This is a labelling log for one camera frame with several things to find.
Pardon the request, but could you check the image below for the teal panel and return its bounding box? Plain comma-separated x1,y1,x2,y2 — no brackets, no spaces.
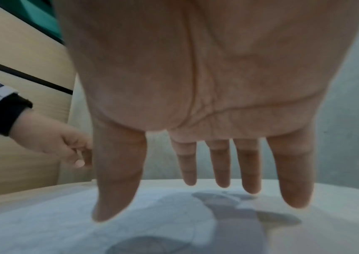
2,0,66,45

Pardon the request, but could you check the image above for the person's right hand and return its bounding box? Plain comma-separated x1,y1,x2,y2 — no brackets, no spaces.
52,0,359,222

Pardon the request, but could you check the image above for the person's left hand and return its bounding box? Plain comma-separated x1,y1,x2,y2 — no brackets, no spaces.
9,108,94,169

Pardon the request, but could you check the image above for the white paper sheet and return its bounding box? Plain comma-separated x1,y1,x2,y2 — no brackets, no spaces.
0,185,359,254

